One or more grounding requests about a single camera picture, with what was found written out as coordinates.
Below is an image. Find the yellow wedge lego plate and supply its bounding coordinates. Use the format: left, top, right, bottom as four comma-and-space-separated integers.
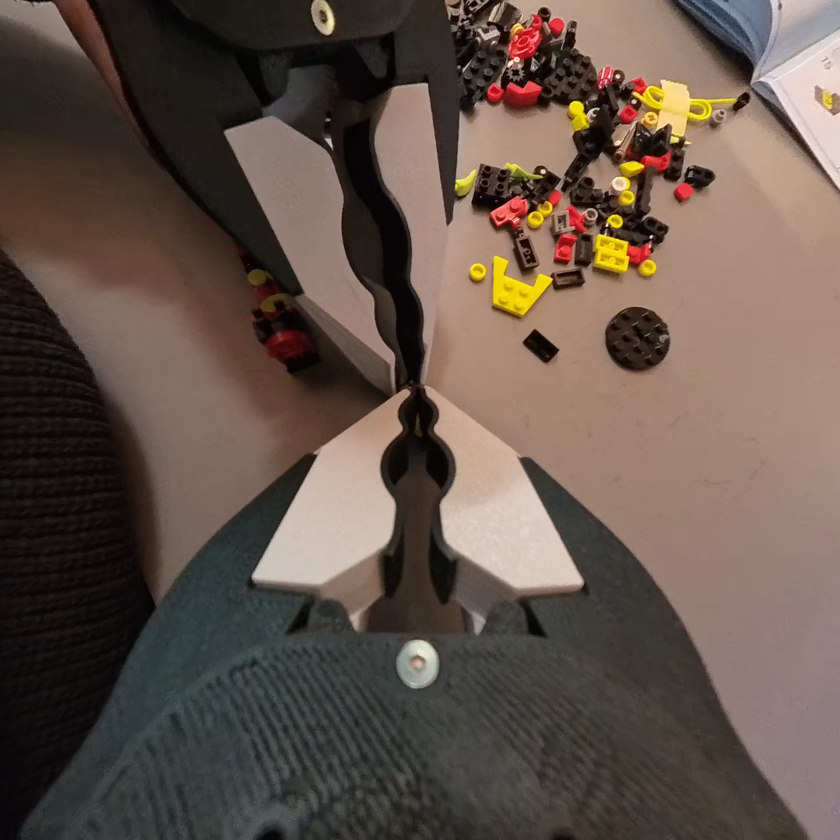
489, 256, 553, 319

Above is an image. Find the lego instruction booklet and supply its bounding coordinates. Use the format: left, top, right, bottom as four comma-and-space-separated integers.
676, 0, 840, 191

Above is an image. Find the person's black knit sweater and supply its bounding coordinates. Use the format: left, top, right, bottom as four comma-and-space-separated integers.
0, 246, 158, 840

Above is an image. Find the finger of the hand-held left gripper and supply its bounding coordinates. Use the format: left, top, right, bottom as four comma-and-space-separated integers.
373, 80, 454, 386
223, 115, 422, 396

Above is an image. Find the red black lego model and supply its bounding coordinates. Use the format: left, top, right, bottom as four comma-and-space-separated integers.
239, 246, 322, 375

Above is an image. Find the black round lego plate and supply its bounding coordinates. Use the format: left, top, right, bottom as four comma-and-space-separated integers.
604, 305, 672, 373

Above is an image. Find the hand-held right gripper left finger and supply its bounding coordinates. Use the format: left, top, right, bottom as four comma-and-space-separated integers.
250, 387, 421, 632

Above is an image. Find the pile of lego pieces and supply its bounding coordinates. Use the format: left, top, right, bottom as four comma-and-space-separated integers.
446, 0, 752, 280

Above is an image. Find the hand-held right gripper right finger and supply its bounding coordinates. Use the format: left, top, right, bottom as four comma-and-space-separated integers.
420, 387, 586, 634

